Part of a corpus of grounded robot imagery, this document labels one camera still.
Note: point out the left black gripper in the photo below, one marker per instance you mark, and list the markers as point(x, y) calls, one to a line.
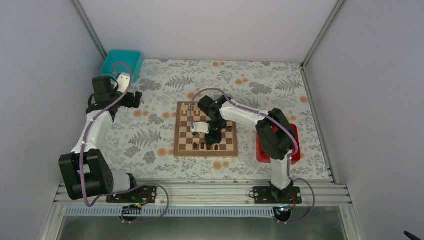
point(129, 103)

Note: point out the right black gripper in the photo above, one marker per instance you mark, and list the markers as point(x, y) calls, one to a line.
point(213, 139)

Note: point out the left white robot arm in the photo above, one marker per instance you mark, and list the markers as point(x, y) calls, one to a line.
point(84, 170)

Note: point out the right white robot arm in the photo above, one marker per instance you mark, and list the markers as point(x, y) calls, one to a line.
point(276, 135)

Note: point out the white chess pieces row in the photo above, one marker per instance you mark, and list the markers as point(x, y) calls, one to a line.
point(187, 107)

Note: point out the wooden chessboard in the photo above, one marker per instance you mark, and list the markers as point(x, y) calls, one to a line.
point(183, 140)

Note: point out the teal plastic bin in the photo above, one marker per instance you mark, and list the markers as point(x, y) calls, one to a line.
point(133, 59)

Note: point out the floral patterned table mat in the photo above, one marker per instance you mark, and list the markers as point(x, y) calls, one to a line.
point(141, 141)

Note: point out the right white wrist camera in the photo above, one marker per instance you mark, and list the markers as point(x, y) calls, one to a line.
point(199, 127)

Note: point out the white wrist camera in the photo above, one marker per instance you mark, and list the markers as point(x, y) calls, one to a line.
point(199, 127)
point(124, 81)

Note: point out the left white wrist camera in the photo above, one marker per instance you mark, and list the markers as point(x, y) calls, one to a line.
point(124, 81)

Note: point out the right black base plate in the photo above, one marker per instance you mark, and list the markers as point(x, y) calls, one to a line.
point(265, 194)

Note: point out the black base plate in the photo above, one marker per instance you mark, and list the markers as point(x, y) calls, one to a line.
point(265, 194)
point(142, 195)

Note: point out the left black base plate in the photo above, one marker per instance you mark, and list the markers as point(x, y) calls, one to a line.
point(142, 195)

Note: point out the aluminium mounting rail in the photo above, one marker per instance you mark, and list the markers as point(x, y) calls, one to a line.
point(208, 210)

